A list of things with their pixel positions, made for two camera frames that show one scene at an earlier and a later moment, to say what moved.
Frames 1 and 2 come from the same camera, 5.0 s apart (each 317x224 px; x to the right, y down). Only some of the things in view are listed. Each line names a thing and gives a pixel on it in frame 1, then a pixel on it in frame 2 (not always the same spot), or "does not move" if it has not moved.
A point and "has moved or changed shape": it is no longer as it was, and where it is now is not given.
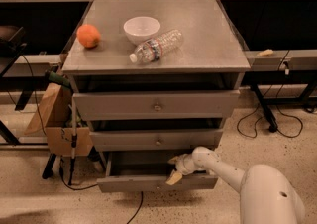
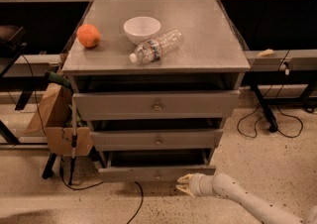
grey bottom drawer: [148, 171] has moved or changed shape
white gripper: [181, 165] to [198, 184]
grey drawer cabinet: [157, 75] does not move
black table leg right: [271, 122] does not move
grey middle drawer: [156, 141] does not move
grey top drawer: [156, 105] does not move
